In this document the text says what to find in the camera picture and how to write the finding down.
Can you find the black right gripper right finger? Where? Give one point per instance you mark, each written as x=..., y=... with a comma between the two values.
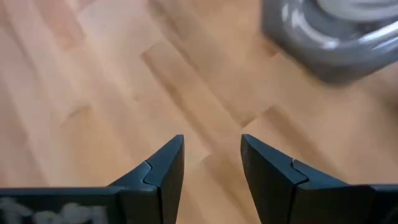
x=280, y=193

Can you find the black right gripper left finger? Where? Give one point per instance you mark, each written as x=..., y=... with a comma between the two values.
x=155, y=193

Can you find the gray plastic bin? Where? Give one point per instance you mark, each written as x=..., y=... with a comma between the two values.
x=326, y=62

